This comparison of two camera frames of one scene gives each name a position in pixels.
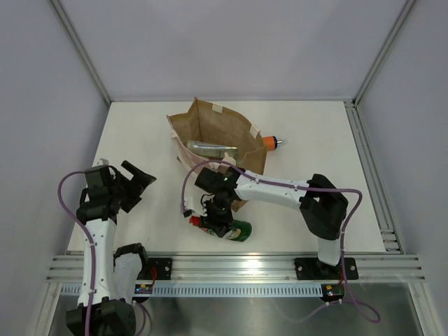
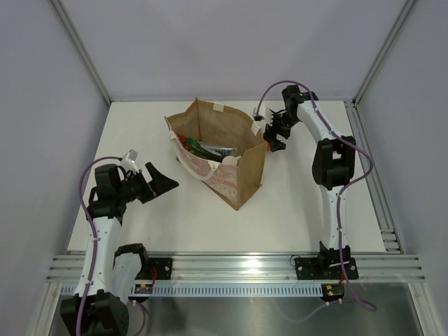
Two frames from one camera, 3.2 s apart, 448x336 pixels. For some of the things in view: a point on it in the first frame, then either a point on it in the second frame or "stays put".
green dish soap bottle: [240, 231] → [194, 147]
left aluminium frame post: [78, 43] stays put
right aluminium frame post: [382, 52] stays put
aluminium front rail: [372, 267] stays put
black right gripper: [215, 222] → [271, 130]
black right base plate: [313, 269] stays put
